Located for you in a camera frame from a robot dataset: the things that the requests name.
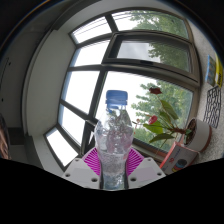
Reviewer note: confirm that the clear blue-capped water bottle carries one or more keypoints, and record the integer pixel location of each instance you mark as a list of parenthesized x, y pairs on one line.
[(112, 150)]

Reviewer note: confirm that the brown framed window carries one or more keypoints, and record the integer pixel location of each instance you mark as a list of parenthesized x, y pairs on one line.
[(106, 66)]

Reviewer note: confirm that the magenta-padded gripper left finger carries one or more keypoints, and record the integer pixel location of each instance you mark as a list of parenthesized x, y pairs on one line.
[(80, 171)]

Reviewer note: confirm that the black mesh mat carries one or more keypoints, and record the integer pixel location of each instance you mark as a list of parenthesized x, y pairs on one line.
[(212, 108)]

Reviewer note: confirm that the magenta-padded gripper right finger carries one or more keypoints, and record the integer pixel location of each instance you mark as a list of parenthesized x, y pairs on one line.
[(146, 170)]

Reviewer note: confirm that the flowering plant in white pot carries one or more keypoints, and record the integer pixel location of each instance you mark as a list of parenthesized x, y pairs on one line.
[(199, 135)]

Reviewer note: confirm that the person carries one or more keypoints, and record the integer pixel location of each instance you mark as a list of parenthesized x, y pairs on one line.
[(4, 136)]

